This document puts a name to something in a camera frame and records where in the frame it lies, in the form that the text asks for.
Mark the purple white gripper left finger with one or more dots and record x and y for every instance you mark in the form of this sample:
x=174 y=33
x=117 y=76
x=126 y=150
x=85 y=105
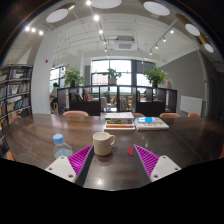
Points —
x=75 y=167

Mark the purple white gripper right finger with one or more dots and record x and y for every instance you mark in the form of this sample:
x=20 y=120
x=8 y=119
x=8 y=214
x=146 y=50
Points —
x=152 y=167

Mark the clear plastic water bottle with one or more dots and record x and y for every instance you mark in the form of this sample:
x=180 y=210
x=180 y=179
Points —
x=60 y=147

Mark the red round coaster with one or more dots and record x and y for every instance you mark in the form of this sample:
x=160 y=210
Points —
x=130 y=151

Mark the cream ceramic mug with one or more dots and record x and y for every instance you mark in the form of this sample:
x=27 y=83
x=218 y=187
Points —
x=103 y=143

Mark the blue white box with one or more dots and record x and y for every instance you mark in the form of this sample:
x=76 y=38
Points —
x=150 y=123

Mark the orange chair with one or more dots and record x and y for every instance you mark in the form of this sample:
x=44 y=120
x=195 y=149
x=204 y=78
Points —
x=193 y=115
x=13 y=119
x=169 y=115
x=76 y=113
x=10 y=156
x=135 y=114

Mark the orange chair far left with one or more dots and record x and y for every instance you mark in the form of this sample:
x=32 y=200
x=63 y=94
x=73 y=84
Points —
x=76 y=113

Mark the stack of books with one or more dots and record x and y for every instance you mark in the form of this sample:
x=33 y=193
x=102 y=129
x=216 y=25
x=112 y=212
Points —
x=119 y=121

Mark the orange chair near left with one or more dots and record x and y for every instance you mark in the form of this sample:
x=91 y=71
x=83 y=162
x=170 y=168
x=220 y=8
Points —
x=10 y=156

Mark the dark low shelf divider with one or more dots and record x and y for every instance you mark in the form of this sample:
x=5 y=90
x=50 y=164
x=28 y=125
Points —
x=98 y=99

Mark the seated person in background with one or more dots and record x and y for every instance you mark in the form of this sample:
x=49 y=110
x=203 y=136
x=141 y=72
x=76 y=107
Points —
x=54 y=96

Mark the orange chair left side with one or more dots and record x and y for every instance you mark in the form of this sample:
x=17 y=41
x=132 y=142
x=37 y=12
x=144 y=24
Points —
x=13 y=119

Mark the left potted plant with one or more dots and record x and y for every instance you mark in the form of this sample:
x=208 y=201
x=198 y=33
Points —
x=73 y=77

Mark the potted plant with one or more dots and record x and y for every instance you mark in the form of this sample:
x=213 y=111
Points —
x=155 y=76
x=113 y=75
x=73 y=77

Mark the right potted plant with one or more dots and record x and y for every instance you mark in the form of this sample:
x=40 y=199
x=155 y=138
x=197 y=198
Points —
x=155 y=76

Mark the middle potted plant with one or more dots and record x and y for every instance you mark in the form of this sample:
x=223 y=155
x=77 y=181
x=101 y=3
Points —
x=113 y=75

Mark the tall bookshelf with books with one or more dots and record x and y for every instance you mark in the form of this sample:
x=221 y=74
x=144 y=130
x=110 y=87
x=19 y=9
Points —
x=15 y=97

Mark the ceiling air conditioner unit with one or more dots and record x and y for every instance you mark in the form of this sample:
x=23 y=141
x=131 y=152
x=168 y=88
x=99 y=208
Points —
x=125 y=43

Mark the white board on wall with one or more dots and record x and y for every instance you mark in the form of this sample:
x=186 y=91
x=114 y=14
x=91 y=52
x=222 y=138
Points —
x=191 y=104

